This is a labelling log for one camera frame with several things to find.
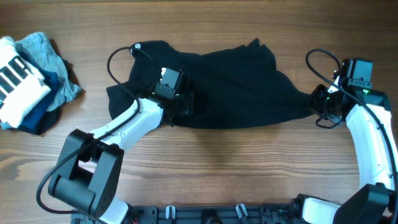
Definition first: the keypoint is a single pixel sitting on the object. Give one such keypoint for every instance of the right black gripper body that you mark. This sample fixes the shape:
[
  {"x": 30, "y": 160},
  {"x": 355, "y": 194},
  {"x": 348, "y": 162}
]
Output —
[{"x": 321, "y": 102}]

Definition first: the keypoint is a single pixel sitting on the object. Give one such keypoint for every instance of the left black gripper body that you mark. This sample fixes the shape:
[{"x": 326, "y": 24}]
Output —
[{"x": 184, "y": 103}]

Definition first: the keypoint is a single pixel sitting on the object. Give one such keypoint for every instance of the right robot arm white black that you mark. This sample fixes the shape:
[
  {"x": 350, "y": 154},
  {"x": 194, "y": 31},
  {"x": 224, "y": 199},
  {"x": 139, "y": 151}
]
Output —
[{"x": 367, "y": 115}]

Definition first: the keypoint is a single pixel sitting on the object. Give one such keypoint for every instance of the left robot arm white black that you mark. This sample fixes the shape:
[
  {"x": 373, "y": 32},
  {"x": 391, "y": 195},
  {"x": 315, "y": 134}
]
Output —
[{"x": 87, "y": 172}]

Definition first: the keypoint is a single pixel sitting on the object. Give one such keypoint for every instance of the navy blue folded garment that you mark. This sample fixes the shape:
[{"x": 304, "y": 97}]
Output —
[{"x": 31, "y": 120}]

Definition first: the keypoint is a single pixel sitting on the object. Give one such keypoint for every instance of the light blue denim garment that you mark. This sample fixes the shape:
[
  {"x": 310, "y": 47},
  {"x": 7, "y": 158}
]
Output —
[{"x": 38, "y": 47}]

